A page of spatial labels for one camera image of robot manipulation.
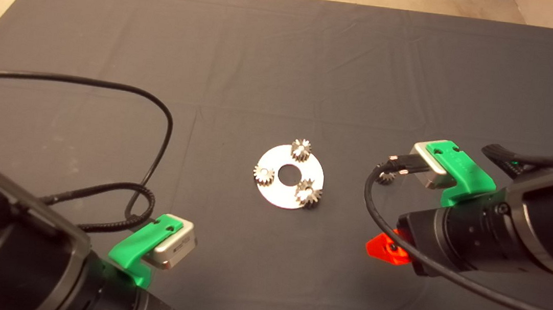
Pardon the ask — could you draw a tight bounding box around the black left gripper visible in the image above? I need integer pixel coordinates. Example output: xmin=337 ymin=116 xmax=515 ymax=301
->
xmin=60 ymin=251 xmax=188 ymax=310

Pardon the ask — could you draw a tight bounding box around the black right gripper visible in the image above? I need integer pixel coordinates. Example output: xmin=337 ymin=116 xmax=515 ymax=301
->
xmin=364 ymin=178 xmax=522 ymax=285

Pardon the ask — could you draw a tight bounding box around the small dark steel gear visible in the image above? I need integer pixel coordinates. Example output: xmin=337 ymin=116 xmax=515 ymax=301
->
xmin=375 ymin=166 xmax=399 ymax=186

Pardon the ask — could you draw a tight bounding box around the large steel gear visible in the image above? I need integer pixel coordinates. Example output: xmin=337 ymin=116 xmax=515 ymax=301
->
xmin=293 ymin=177 xmax=324 ymax=210

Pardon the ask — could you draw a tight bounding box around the small steel spur gear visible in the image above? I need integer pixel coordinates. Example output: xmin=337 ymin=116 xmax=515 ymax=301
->
xmin=290 ymin=138 xmax=313 ymax=163
xmin=252 ymin=164 xmax=276 ymax=186

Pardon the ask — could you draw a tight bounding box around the round metal plate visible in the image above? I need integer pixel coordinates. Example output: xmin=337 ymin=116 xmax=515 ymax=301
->
xmin=252 ymin=141 xmax=328 ymax=213

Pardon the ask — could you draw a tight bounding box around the dark grey table cloth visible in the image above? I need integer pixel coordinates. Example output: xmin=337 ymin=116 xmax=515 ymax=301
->
xmin=0 ymin=0 xmax=553 ymax=310

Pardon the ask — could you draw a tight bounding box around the green left camera mount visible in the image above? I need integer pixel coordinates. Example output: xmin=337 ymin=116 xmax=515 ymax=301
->
xmin=105 ymin=209 xmax=184 ymax=291

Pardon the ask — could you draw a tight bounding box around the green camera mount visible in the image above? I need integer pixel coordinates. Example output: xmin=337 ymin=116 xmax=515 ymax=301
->
xmin=105 ymin=209 xmax=184 ymax=291
xmin=420 ymin=138 xmax=501 ymax=212

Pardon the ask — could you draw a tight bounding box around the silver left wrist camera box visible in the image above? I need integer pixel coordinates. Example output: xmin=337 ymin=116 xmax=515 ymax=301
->
xmin=149 ymin=212 xmax=200 ymax=273

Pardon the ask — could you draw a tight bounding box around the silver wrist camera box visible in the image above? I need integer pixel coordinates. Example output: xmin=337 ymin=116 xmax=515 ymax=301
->
xmin=149 ymin=212 xmax=200 ymax=273
xmin=406 ymin=141 xmax=460 ymax=192

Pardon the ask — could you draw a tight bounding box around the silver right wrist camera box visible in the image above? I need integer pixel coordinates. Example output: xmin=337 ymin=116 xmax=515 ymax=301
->
xmin=406 ymin=141 xmax=460 ymax=192

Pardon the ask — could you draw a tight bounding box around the green right camera mount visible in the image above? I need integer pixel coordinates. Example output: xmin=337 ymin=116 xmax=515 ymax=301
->
xmin=420 ymin=138 xmax=501 ymax=212

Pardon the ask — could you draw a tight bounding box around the braided black left arm cable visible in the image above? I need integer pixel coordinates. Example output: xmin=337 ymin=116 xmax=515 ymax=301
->
xmin=35 ymin=173 xmax=158 ymax=239

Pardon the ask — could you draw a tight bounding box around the smooth black right camera cable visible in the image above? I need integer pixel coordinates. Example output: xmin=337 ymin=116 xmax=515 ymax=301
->
xmin=352 ymin=152 xmax=553 ymax=310

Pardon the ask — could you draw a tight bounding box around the smooth black camera cable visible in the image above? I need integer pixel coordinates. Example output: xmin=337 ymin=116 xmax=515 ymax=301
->
xmin=0 ymin=68 xmax=178 ymax=222
xmin=352 ymin=152 xmax=553 ymax=310

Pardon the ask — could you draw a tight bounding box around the smooth black left camera cable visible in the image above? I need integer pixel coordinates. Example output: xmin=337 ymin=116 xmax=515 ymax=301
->
xmin=0 ymin=68 xmax=178 ymax=222

